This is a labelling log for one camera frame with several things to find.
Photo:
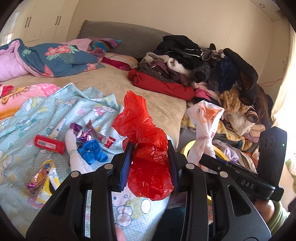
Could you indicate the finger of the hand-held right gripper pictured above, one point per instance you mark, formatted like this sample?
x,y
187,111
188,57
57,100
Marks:
x,y
249,183

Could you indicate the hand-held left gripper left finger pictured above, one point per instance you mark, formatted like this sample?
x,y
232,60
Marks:
x,y
126,166

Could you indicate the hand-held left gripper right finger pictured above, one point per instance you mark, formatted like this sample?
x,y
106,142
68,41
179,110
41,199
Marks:
x,y
173,166

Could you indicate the red plastic bag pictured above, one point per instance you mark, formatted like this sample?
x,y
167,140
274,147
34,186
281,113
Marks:
x,y
143,139

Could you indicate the white plastic bag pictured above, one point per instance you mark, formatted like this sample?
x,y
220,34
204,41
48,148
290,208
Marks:
x,y
205,120

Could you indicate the purple foil wrapper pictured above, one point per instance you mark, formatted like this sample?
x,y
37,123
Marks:
x,y
77,127

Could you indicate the person's right forearm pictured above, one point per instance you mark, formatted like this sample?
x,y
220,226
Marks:
x,y
278,217

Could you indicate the person's right hand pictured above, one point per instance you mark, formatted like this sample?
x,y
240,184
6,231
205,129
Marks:
x,y
263,209

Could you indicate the yellow round basin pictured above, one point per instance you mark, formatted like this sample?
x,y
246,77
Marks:
x,y
183,149

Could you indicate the red snack wrapper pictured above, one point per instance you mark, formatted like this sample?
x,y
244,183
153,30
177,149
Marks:
x,y
106,140

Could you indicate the blue crumpled plastic bag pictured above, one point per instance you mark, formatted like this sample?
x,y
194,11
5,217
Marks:
x,y
92,150

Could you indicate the white sock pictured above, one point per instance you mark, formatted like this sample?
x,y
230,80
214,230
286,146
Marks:
x,y
74,157

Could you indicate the beige bed sheet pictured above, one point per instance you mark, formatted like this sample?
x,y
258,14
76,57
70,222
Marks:
x,y
166,111

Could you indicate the light blue cartoon blanket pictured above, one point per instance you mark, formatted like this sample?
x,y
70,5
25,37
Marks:
x,y
97,102

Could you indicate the red cylindrical can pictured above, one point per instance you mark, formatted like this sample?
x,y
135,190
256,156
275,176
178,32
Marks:
x,y
48,143

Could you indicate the red jacket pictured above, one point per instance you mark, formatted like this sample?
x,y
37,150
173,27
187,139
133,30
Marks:
x,y
161,85

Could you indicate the yellow packet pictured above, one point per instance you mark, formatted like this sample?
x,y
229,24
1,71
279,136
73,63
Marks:
x,y
45,192

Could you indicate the pink snack wrapper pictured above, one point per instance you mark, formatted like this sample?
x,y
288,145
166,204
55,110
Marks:
x,y
38,179

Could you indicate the dark red pillow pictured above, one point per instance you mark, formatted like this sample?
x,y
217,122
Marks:
x,y
115,62

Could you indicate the pile of clothes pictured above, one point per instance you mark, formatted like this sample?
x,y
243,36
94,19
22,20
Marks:
x,y
208,67

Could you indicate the pink cartoon blanket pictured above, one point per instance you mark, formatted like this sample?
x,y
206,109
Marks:
x,y
23,97

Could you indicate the striped pillow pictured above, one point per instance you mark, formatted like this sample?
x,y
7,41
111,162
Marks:
x,y
104,44

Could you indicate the blue floral quilt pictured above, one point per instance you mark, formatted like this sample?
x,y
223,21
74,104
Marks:
x,y
57,60

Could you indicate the grey quilted headboard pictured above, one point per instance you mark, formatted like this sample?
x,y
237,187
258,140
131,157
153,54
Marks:
x,y
129,37

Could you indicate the ceiling downlight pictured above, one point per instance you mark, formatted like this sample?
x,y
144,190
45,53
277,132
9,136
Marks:
x,y
262,5

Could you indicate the white wardrobe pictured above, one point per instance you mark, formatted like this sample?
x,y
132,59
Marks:
x,y
41,23

